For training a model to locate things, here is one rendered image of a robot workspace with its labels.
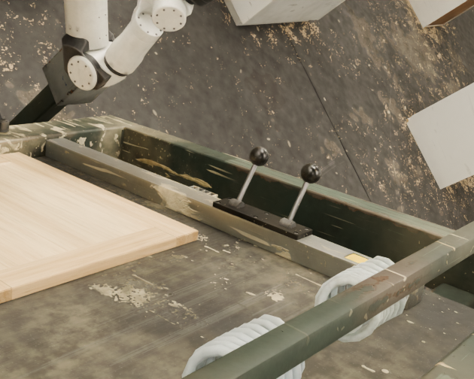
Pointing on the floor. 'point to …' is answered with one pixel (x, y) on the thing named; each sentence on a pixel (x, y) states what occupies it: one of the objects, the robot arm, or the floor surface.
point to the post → (38, 109)
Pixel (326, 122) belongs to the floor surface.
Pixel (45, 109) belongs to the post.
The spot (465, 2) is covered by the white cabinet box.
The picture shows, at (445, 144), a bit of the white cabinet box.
